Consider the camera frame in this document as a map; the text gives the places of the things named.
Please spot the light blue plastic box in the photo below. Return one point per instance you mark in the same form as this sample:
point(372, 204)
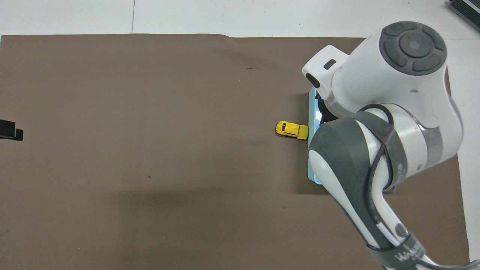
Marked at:
point(312, 112)

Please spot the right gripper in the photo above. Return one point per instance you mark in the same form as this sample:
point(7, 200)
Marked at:
point(327, 114)

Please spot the black stand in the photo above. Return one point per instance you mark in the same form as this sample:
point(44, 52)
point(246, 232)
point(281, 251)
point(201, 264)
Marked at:
point(466, 8)

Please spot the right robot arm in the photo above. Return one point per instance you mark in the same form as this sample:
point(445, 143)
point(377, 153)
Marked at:
point(390, 75)

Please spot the yellow toy beetle car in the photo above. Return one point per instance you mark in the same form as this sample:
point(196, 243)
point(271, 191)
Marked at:
point(290, 129)

